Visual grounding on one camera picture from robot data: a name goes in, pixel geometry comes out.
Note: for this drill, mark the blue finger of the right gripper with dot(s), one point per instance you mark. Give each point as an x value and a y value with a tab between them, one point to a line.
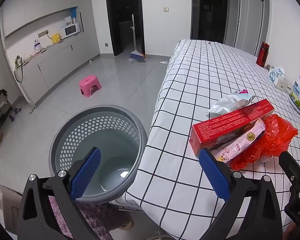
290	167

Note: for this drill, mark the pink snack wrapper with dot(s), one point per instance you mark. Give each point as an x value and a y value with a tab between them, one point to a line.
230	150

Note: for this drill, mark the shoe rack shelf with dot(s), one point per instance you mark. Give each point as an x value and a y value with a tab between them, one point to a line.
1	109

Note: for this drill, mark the white bottle on counter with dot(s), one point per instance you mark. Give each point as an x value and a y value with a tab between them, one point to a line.
37	46

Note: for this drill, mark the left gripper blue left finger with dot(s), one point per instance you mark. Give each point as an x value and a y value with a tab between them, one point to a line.
82	172

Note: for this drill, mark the purple fluffy rug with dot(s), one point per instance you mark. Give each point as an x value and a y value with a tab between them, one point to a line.
104	218

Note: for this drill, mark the tissue pack blue white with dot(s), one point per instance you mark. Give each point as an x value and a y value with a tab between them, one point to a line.
278	78

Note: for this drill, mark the blue broom with dustpan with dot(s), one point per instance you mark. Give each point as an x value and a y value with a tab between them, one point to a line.
135	56

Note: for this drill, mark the white wet wipes pack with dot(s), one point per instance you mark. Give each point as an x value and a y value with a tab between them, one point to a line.
232	102

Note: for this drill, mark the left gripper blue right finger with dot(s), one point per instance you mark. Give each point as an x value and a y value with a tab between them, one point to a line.
215	175

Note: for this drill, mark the wall light switch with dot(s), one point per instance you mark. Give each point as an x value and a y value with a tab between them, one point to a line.
166	9

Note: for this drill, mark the checkered white tablecloth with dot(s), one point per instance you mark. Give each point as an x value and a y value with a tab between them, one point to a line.
211	94

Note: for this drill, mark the red thermos bottle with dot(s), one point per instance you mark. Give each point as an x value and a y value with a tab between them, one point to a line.
262	54

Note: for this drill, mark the white microwave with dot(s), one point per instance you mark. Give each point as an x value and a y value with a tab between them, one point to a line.
69	30

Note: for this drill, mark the grey perforated trash basket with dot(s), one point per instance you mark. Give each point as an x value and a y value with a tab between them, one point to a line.
100	148

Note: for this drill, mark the red toothpaste box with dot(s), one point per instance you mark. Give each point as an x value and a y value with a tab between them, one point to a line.
217	131

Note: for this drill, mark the yellow box on counter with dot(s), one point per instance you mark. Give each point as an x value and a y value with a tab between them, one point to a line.
55	38

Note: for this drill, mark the red plastic bag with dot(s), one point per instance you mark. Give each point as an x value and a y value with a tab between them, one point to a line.
275	140

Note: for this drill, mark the pink plastic stool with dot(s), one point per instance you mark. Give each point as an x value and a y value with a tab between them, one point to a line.
89	85

